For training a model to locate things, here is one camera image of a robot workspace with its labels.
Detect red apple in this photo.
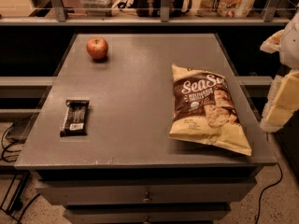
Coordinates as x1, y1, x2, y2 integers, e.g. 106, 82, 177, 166
86, 37, 108, 60

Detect brown sea salt chip bag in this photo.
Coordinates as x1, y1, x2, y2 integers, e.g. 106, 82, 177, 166
169, 64, 252, 156

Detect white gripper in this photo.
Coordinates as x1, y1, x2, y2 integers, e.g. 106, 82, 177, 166
260, 13, 299, 133

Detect black cables on left floor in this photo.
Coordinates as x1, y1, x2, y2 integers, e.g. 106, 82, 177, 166
0, 115, 41, 224

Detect lower grey drawer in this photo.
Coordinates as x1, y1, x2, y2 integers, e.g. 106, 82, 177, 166
64, 203, 231, 224

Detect black backpack on shelf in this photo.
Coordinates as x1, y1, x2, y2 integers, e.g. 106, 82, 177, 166
132, 0, 192, 17

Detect black snack bar wrapper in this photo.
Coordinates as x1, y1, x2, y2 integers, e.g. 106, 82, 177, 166
60, 100, 89, 137

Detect grey metal shelf rail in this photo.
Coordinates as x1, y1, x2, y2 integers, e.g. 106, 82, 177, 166
0, 16, 289, 27

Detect black cable on right floor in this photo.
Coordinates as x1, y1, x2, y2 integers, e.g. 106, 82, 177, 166
254, 162, 284, 224

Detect upper grey drawer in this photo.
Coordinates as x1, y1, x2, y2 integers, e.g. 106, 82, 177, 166
36, 178, 256, 205

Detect grey drawer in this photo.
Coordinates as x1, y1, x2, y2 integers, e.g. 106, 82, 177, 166
36, 178, 256, 205
64, 203, 231, 224

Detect colourful snack bag on shelf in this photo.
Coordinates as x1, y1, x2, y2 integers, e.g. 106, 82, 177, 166
196, 0, 255, 18

